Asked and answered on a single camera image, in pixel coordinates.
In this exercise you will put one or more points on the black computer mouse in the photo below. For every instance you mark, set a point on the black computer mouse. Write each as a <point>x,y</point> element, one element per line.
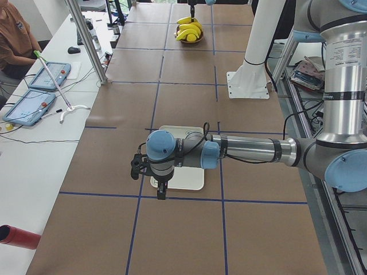
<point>73,50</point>

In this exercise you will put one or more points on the lower teach pendant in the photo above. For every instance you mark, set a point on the lower teach pendant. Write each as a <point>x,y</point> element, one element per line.
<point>30,107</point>

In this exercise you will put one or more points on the yellow lemon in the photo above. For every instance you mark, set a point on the yellow lemon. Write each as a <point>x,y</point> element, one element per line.
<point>191,37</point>

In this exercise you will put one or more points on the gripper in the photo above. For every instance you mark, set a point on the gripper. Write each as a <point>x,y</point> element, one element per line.
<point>191,4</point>
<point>161,181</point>

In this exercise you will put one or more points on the aluminium frame post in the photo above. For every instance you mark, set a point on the aluminium frame post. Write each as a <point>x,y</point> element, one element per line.
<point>81,25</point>

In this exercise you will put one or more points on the metal cup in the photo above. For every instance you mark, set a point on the metal cup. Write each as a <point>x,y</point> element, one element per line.
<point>116,29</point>

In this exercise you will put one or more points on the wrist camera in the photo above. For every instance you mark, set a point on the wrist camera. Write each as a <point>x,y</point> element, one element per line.
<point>139,166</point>

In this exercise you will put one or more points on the woven fruit basket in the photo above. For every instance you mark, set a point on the woven fruit basket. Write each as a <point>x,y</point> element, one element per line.
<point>201,36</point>

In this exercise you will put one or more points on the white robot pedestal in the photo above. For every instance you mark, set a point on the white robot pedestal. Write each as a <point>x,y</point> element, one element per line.
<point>249,81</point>

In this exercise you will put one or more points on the red fire extinguisher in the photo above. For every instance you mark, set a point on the red fire extinguisher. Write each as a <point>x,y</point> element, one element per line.
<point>14,236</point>

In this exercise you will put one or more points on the stack of magazines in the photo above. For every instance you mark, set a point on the stack of magazines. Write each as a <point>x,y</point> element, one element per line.
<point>309,73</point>

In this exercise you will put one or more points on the white bear tray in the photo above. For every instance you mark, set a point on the white bear tray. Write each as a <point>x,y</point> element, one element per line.
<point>164,149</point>

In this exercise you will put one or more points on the grey water bottle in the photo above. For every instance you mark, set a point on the grey water bottle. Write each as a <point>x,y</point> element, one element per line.
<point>93,34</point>

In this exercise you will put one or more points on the yellow banana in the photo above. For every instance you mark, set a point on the yellow banana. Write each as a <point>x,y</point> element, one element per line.
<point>193,25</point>
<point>185,20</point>
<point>181,35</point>

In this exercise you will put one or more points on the seated person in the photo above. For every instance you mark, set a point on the seated person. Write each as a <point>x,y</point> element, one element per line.
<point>17,43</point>

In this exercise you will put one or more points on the pink reacher stick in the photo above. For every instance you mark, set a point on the pink reacher stick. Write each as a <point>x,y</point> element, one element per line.
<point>70,108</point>

